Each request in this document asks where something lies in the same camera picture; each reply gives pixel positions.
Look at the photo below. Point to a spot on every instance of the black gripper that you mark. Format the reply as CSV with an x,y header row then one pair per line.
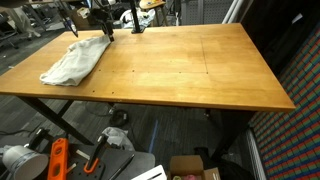
x,y
103,18

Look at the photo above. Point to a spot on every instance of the white cloth towel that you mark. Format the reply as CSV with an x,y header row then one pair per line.
x,y
79,60

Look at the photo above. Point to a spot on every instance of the crumpled white cloth on chair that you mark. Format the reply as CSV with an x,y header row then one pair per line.
x,y
144,18

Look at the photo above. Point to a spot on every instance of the round wooden stool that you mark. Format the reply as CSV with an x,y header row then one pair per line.
x,y
154,4

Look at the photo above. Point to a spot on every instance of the black office chair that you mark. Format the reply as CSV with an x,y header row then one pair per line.
x,y
21,21

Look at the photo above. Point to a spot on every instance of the crumpled grey bag on floor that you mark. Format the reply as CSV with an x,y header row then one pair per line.
x,y
118,137

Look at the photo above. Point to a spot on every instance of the orange black clamp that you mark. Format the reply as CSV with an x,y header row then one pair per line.
x,y
91,164

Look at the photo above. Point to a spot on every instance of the black pegboard plate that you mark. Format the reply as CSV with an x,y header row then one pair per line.
x,y
110,160

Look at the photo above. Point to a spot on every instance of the black pen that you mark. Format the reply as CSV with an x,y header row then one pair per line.
x,y
122,167

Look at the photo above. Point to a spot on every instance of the orange spirit level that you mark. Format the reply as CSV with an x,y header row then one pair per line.
x,y
58,160

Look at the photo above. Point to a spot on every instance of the white paper cup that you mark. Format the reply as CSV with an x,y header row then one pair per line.
x,y
24,163

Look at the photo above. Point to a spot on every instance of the cardboard box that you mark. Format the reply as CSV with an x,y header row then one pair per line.
x,y
190,167

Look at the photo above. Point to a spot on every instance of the black camera stand pole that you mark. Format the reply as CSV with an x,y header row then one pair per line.
x,y
137,28

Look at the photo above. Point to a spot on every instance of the black table leg frame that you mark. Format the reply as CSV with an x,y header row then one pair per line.
x,y
56,118

